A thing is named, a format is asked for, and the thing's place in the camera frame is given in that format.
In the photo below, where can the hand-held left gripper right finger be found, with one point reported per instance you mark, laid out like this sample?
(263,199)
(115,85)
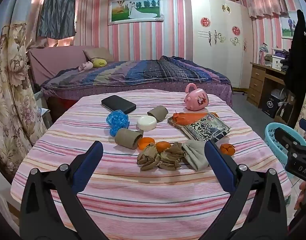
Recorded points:
(218,165)

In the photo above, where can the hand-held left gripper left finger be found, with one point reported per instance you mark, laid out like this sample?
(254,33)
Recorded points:
(86,166)

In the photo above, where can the light blue plastic basket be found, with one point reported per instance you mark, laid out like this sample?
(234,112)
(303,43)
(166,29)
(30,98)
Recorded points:
(271,135)

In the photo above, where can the orange tangerine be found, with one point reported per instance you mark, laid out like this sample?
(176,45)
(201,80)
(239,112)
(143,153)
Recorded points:
(145,142)
(163,146)
(227,149)

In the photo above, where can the grey cloth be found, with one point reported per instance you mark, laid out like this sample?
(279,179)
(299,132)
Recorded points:
(196,155)

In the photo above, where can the black printed snack packet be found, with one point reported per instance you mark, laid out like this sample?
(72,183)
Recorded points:
(205,130)

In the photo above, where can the brown paper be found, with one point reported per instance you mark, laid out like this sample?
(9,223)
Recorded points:
(171,156)
(148,158)

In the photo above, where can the brown sock roll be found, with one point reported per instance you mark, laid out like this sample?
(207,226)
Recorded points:
(126,138)

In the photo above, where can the orange plastic bag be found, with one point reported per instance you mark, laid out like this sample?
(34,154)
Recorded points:
(188,118)

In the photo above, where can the blue plastic bag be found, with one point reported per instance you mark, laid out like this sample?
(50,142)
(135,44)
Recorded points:
(116,120)

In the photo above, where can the white round container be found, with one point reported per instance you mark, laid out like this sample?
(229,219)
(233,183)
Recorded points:
(146,123)

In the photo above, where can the small cardboard tube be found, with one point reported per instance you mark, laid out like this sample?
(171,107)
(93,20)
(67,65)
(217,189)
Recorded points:
(158,112)

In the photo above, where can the person's right hand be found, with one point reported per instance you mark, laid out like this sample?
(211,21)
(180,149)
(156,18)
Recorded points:
(302,195)

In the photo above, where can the floral curtain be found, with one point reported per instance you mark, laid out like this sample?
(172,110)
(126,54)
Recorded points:
(305,110)
(10,92)

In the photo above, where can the black box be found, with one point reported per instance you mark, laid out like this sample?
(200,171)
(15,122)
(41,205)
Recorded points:
(270,105)

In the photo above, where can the white fan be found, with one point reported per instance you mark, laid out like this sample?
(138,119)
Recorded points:
(279,93)

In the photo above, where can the black coat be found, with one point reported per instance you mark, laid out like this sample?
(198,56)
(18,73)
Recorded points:
(299,67)

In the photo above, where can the tan phone case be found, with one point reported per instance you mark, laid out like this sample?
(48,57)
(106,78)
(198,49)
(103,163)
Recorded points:
(171,124)

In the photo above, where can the wooden desk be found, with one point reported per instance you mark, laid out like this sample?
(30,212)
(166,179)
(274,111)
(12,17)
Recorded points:
(257,80)

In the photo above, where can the pink striped tablecloth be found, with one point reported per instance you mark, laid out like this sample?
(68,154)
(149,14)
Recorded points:
(143,205)

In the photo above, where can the pink mug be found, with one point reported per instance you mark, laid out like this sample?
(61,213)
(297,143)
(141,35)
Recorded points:
(196,100)

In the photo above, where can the white box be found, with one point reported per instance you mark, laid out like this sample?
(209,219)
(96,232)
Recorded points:
(277,63)

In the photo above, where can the black wallet case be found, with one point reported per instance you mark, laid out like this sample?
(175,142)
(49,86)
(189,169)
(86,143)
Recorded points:
(118,104)

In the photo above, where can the desk lamp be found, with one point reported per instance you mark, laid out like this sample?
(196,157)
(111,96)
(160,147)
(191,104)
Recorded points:
(263,50)

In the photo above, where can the purple dotted bed sheet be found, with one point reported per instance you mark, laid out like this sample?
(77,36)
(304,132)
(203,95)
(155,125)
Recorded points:
(148,88)

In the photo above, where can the pink cloth bundle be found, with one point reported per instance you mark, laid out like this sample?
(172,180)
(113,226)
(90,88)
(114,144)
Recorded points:
(85,66)

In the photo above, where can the small framed photo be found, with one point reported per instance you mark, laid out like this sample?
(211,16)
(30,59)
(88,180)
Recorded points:
(288,25)

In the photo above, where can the yellow plush toy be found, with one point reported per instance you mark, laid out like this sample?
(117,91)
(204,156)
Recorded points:
(99,63)

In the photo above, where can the striped purple quilt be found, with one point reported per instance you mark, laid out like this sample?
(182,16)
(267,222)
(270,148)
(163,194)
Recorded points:
(143,71)

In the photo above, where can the mauve bed headboard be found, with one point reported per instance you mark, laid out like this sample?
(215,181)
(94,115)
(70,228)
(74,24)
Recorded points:
(50,60)

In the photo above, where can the white wardrobe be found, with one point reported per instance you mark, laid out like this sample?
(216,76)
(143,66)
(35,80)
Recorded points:
(215,50)

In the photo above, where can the tan pillow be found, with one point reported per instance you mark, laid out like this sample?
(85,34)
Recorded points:
(98,52)

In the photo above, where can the pink curtain valance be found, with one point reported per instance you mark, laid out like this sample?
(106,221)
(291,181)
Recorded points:
(265,1)

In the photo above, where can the pink sheer curtain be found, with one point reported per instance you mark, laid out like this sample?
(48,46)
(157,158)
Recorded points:
(81,17)

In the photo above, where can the grey curtain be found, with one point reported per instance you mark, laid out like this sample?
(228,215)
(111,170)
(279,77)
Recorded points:
(56,10)

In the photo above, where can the framed wedding photo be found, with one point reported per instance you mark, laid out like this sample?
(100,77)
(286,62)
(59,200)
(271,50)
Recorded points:
(135,9)

